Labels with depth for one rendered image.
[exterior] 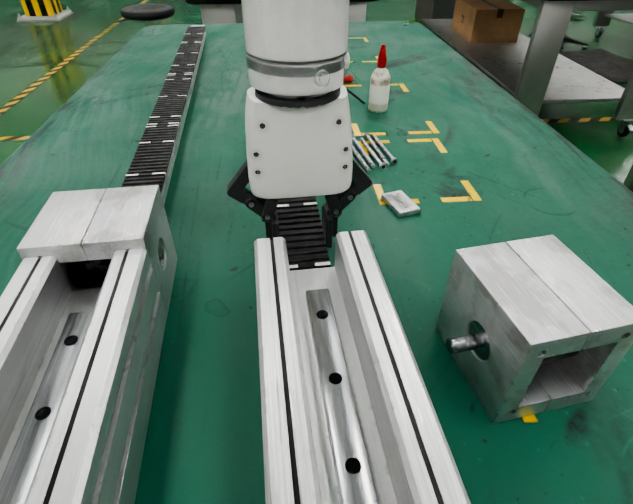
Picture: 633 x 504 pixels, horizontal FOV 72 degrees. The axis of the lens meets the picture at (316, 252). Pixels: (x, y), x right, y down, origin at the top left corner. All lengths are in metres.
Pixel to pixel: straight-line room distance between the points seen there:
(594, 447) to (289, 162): 0.33
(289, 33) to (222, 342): 0.26
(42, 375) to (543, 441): 0.37
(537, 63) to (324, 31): 2.45
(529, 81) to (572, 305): 2.48
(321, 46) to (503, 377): 0.28
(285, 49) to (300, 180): 0.12
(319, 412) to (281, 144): 0.23
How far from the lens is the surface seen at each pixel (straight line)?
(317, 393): 0.32
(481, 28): 4.06
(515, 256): 0.38
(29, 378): 0.38
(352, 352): 0.34
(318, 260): 0.46
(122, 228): 0.41
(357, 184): 0.45
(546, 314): 0.33
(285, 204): 0.52
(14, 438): 0.36
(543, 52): 2.77
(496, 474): 0.36
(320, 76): 0.36
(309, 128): 0.39
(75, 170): 0.75
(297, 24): 0.35
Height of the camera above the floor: 1.09
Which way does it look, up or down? 39 degrees down
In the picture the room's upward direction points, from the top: straight up
